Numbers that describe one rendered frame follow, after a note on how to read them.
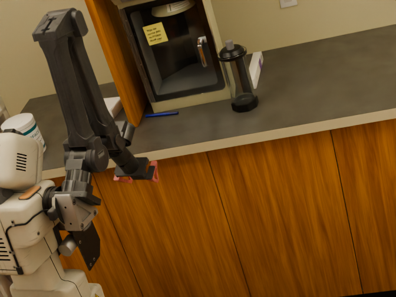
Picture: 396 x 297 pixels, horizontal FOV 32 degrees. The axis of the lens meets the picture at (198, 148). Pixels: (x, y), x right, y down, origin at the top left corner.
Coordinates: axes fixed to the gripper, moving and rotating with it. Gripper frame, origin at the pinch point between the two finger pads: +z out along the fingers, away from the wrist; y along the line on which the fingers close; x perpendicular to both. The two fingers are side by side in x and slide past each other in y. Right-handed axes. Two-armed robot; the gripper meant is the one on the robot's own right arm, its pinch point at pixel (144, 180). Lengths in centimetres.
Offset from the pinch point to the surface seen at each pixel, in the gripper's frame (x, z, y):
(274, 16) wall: -100, 40, -18
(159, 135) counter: -30.2, 20.9, 11.5
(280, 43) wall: -95, 52, -18
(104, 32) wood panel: -55, -12, 24
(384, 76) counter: -60, 35, -67
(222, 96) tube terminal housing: -53, 30, -7
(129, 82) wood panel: -51, 14, 26
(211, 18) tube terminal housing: -70, 4, -9
